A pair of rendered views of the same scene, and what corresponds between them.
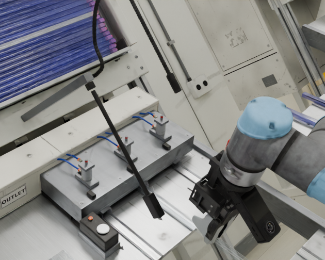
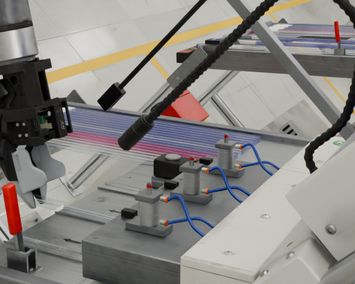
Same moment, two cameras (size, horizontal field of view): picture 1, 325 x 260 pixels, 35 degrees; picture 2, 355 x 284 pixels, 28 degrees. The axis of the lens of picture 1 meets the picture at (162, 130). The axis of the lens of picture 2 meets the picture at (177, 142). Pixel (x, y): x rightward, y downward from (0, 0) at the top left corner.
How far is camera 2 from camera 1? 1.71 m
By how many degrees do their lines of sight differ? 122
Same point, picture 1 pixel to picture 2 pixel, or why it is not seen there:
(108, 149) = (225, 200)
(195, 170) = (70, 265)
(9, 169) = (324, 150)
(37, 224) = not seen: hidden behind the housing
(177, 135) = (115, 233)
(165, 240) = (97, 197)
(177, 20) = not seen: outside the picture
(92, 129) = (267, 195)
